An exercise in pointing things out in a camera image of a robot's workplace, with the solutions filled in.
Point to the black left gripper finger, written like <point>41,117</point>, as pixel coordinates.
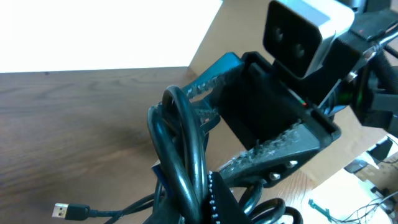
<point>221,206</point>

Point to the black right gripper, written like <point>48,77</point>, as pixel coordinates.
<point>260,101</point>

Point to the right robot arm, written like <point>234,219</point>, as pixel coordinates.
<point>370,89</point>

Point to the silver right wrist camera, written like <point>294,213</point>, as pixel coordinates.
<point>299,34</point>

